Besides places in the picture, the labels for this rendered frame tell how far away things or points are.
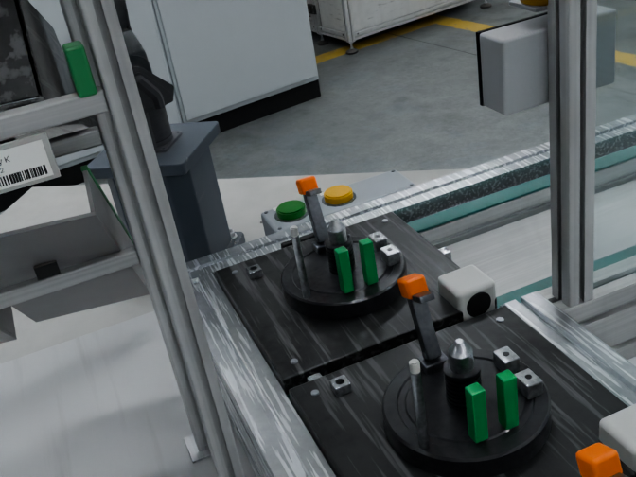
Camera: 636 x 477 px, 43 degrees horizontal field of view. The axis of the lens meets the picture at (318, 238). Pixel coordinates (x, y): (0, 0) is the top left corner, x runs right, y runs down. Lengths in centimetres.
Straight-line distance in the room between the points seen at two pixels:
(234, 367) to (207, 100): 331
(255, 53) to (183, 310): 359
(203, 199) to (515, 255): 43
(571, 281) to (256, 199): 69
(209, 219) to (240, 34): 299
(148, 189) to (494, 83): 35
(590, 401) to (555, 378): 4
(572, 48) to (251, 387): 43
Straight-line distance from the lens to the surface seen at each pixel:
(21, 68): 56
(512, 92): 75
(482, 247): 104
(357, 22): 509
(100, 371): 106
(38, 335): 119
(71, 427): 100
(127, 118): 53
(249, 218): 133
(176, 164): 106
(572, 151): 77
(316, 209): 92
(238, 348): 85
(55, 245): 72
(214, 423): 66
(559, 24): 74
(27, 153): 53
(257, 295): 91
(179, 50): 398
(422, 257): 93
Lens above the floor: 145
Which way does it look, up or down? 29 degrees down
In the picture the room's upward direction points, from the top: 10 degrees counter-clockwise
